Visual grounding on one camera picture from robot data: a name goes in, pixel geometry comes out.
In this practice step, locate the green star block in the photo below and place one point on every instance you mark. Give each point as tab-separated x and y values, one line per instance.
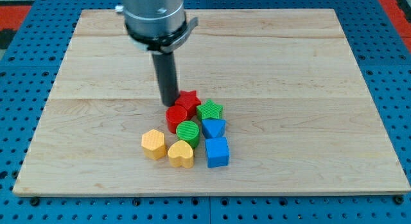
209	110

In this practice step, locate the red star block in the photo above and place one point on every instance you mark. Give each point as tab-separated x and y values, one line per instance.
189	101

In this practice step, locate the blue triangle block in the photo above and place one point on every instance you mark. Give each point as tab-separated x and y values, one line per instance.
213	128

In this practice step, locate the green cylinder block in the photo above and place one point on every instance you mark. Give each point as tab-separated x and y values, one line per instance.
189	131

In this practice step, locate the red cylinder block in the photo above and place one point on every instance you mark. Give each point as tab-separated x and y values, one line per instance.
174	116

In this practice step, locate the blue cube block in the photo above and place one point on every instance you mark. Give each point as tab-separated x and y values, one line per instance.
217	152

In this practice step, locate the yellow heart block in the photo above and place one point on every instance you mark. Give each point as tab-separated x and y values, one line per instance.
181	154

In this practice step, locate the yellow hexagon block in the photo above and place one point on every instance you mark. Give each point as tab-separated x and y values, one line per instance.
153	144

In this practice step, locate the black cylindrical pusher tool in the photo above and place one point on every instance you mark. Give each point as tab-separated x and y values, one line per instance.
166	74

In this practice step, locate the wooden board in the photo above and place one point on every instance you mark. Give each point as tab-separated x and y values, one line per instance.
300	118

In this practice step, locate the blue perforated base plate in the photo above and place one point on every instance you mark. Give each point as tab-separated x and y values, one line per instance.
31	62

